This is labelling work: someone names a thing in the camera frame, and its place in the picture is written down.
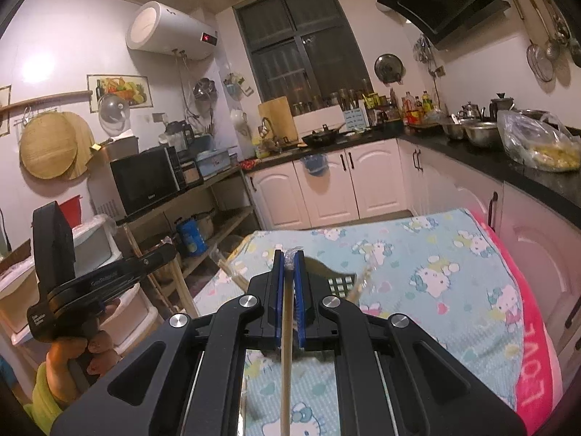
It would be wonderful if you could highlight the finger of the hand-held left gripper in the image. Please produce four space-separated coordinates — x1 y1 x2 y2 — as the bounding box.
129 243 179 287

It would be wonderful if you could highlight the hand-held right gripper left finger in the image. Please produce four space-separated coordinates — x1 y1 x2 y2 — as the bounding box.
49 249 288 436

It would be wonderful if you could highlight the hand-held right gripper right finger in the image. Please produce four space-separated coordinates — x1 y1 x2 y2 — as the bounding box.
294 249 529 436

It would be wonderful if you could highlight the green plastic utensil basket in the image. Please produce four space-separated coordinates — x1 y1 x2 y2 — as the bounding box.
303 257 359 304

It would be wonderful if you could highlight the single wooden chopstick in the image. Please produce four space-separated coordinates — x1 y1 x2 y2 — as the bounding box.
279 246 304 436

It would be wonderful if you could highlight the row of hanging steel utensils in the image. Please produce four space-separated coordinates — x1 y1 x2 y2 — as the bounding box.
529 0 581 69

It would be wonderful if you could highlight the person's left hand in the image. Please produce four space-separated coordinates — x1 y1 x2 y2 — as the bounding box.
34 297 124 407

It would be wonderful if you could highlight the white plastic drawer unit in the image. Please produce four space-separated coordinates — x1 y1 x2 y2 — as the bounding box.
0 215 166 346

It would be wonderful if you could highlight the wooden stick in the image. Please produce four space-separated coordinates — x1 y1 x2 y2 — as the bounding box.
169 254 199 319

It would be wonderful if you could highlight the blue can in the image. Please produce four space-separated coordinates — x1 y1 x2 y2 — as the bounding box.
176 217 208 256

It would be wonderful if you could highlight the red plastic basin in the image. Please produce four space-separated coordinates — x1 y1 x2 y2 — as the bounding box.
59 195 82 230

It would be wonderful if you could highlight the small steel pot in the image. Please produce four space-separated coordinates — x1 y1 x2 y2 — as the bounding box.
195 209 216 239

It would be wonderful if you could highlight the wooden shelf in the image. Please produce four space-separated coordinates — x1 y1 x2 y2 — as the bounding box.
115 163 255 310

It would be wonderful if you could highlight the black microwave oven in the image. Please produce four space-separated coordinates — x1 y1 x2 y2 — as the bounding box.
109 145 187 216

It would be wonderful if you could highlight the cartoon cat printed blanket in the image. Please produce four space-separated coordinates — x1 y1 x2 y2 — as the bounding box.
193 209 523 436

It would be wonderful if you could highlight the round bamboo tray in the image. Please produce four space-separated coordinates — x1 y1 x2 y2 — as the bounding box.
19 111 78 180

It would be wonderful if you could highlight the round wooden board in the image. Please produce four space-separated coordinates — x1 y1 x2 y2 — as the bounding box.
61 111 96 180

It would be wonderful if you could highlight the grey plastic storage box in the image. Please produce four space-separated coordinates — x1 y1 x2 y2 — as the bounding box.
195 148 239 178

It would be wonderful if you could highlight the blender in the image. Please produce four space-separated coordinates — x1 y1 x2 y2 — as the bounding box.
164 120 196 150

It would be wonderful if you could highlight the blue plastic bag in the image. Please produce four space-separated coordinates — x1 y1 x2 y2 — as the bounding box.
302 153 328 177

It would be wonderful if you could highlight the glass pot lid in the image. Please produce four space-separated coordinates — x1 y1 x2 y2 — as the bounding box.
97 94 132 134

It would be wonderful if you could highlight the wooden rolling pin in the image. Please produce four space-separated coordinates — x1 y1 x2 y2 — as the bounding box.
0 90 94 112

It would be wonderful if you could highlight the black wok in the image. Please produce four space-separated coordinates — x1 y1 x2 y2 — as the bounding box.
301 122 346 147

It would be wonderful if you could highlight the hanging steel colander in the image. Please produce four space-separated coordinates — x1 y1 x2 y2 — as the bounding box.
193 78 219 103

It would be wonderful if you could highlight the rectangular wooden cutting board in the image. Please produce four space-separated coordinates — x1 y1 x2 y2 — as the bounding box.
258 95 298 142

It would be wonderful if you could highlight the white knife holder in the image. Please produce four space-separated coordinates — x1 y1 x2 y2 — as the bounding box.
341 108 368 132

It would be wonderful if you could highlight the row of windowsill jars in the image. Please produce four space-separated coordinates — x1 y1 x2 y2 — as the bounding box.
290 88 391 116

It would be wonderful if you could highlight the row of condiment bottles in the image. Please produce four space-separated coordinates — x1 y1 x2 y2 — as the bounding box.
402 91 436 125

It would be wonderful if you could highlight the black kitchen countertop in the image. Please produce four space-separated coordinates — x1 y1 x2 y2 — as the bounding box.
240 122 581 219

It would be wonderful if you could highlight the white water heater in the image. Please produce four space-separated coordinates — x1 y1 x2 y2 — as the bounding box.
126 1 218 61

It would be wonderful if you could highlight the pink towel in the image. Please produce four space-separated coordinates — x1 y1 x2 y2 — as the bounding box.
467 209 566 436

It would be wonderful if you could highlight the dark pot lid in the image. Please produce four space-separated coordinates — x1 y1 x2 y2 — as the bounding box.
374 53 406 85

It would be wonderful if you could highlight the steel kettle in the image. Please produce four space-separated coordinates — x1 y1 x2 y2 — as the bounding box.
456 102 485 121

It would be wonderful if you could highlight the dark framed window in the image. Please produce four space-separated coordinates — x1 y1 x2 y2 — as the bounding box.
233 0 370 103

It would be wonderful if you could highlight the clear plastic bag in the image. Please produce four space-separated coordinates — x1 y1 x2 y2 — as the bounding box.
497 110 581 173

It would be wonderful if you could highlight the steel pot with brass handle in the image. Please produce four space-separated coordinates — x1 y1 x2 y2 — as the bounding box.
93 135 141 162

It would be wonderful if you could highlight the fruit wall poster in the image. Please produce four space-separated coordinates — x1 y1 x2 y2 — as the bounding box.
87 75 148 112

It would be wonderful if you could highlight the wall caddy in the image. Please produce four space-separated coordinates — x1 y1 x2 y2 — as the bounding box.
222 72 252 98

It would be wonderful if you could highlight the wire mesh skimmer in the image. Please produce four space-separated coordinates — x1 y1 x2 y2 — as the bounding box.
508 0 557 83

